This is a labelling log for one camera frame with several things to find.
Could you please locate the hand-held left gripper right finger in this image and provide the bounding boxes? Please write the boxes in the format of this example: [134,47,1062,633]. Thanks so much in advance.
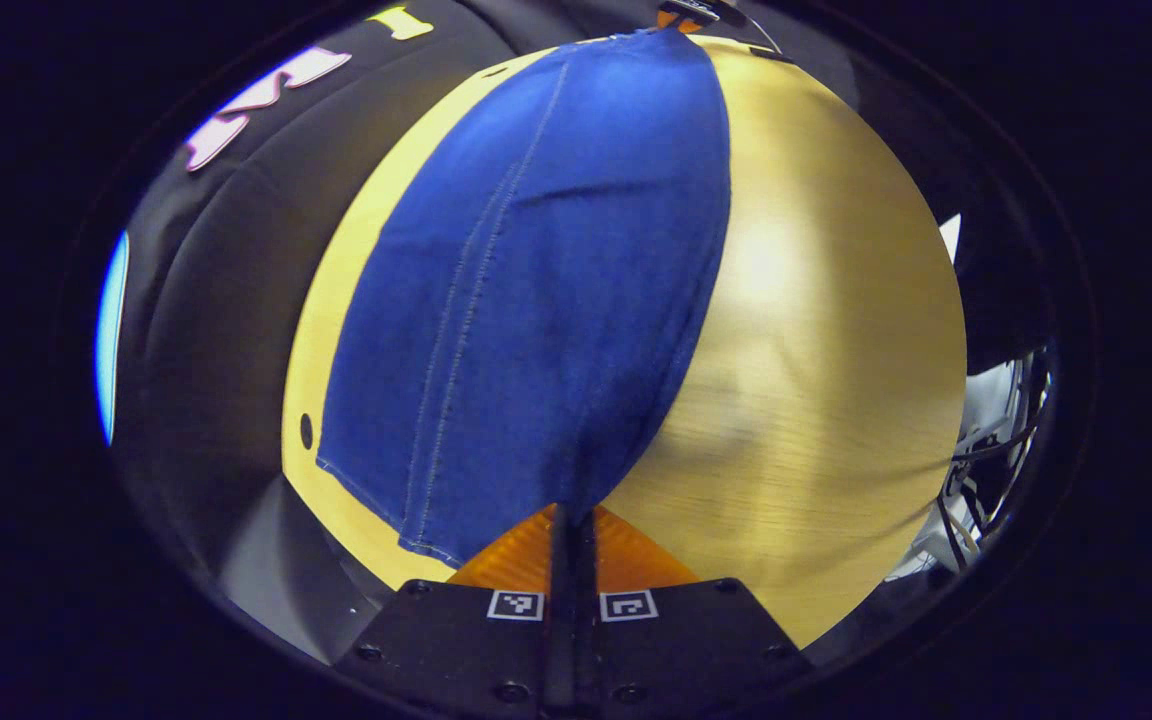
[573,505,817,720]

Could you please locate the black cable bundle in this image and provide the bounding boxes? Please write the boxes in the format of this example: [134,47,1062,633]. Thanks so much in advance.
[936,345,1052,573]

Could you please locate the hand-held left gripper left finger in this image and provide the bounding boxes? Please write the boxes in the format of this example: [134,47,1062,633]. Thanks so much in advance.
[336,505,574,720]

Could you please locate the blue denim jeans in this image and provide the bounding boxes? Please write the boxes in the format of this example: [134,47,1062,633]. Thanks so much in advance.
[316,28,733,571]

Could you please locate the white plastic equipment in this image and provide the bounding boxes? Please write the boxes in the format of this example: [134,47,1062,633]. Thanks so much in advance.
[886,213,1042,583]

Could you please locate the black backdrop cloth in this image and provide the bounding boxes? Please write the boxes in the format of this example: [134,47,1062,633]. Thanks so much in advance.
[96,0,557,601]

